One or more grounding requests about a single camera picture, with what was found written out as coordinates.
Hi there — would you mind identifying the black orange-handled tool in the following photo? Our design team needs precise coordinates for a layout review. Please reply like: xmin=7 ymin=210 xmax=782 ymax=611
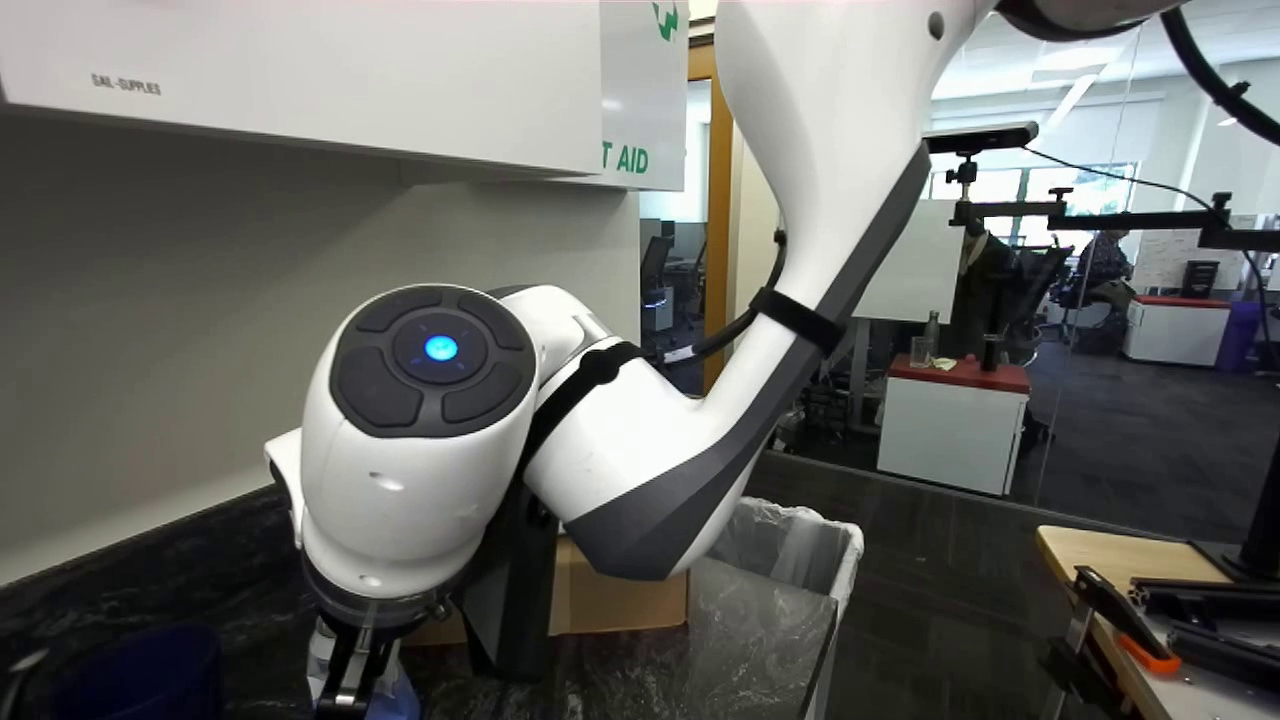
xmin=1066 ymin=563 xmax=1189 ymax=679

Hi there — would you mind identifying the white board panel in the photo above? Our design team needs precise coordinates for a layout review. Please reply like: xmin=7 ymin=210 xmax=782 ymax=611
xmin=848 ymin=197 xmax=969 ymax=327

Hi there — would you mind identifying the white wall cabinet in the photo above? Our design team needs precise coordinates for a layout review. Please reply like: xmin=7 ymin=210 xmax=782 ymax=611
xmin=0 ymin=0 xmax=609 ymax=180

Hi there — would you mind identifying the wooden board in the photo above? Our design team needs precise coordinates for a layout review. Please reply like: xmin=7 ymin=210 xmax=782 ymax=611
xmin=1030 ymin=521 xmax=1237 ymax=720

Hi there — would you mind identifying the white pedestal with red top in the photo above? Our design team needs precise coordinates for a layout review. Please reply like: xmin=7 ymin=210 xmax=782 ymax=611
xmin=872 ymin=351 xmax=1034 ymax=498

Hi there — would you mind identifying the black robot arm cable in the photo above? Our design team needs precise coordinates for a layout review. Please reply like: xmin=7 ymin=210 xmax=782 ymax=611
xmin=654 ymin=0 xmax=1280 ymax=372

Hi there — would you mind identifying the white waste bin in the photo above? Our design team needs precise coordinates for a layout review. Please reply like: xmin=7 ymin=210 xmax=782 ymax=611
xmin=698 ymin=493 xmax=869 ymax=720

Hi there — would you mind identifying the purple object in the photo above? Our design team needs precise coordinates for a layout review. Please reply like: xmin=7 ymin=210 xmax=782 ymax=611
xmin=1215 ymin=292 xmax=1269 ymax=376

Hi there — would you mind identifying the metal robot table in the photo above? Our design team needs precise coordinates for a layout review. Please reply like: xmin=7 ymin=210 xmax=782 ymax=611
xmin=1132 ymin=651 xmax=1280 ymax=720

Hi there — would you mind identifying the white desk with red top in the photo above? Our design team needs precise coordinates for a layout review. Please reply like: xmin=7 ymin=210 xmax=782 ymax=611
xmin=1120 ymin=292 xmax=1240 ymax=372

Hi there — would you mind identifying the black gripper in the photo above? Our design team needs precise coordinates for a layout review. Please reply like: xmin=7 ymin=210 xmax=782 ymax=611
xmin=300 ymin=552 xmax=454 ymax=714

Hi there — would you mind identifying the white first aid cabinet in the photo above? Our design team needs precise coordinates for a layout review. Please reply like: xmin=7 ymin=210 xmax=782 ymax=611
xmin=593 ymin=0 xmax=692 ymax=197

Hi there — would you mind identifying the person in background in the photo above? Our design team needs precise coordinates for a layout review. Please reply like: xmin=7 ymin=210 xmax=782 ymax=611
xmin=1058 ymin=223 xmax=1138 ymax=359

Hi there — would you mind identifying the black stand pole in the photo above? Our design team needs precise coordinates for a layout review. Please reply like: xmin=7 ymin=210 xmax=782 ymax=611
xmin=1189 ymin=431 xmax=1280 ymax=588

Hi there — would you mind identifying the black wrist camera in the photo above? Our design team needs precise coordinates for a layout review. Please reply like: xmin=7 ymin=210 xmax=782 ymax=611
xmin=454 ymin=495 xmax=568 ymax=686

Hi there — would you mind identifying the wooden door frame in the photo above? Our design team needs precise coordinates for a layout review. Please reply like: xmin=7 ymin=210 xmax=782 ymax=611
xmin=684 ymin=35 xmax=739 ymax=354

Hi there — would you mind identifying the black flat bar tool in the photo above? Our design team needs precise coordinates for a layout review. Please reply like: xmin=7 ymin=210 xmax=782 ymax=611
xmin=1128 ymin=574 xmax=1280 ymax=691

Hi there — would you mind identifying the black stereo camera bar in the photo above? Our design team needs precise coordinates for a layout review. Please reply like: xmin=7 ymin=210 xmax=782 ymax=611
xmin=921 ymin=119 xmax=1042 ymax=157

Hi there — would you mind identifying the clear plastic bin liner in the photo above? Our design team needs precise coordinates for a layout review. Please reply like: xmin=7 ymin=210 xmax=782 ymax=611
xmin=698 ymin=493 xmax=858 ymax=631

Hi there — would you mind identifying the brown cardboard box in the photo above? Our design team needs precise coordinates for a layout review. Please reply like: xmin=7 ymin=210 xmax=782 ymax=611
xmin=396 ymin=528 xmax=694 ymax=651

